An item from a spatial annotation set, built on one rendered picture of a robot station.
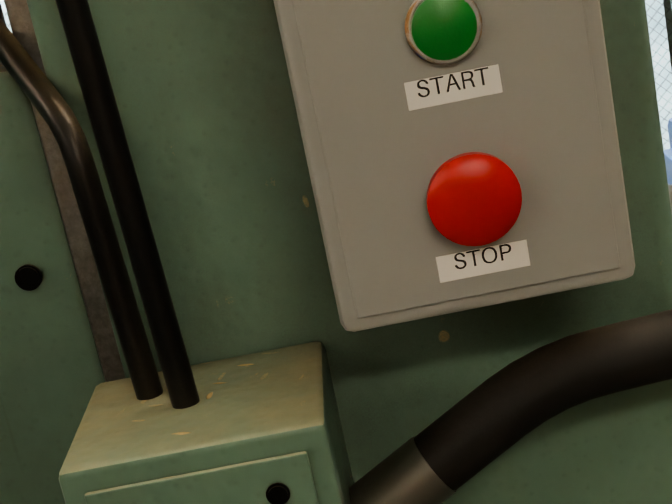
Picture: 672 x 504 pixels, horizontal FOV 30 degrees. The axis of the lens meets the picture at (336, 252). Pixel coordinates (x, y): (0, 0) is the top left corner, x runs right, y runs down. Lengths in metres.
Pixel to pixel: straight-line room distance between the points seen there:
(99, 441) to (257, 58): 0.15
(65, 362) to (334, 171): 0.18
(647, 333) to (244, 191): 0.15
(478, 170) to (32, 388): 0.23
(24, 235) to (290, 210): 0.12
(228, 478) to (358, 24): 0.15
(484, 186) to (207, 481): 0.13
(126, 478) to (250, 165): 0.12
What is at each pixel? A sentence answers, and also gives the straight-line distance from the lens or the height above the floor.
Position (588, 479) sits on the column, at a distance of 0.52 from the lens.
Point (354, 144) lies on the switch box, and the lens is 0.40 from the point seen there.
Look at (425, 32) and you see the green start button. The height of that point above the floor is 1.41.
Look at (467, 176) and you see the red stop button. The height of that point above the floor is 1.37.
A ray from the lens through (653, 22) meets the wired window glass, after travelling 2.01.
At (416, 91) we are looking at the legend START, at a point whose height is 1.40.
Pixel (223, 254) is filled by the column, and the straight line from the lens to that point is 0.47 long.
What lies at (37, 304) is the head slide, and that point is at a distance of 0.53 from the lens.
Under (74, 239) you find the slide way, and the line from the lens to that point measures 0.51.
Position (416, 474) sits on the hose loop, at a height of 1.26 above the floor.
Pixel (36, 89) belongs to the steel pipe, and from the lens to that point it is 0.46.
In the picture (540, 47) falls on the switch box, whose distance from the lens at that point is 0.40.
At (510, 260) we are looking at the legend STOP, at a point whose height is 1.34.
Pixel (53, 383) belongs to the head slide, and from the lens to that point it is 0.54.
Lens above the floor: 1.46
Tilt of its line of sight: 16 degrees down
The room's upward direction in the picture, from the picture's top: 12 degrees counter-clockwise
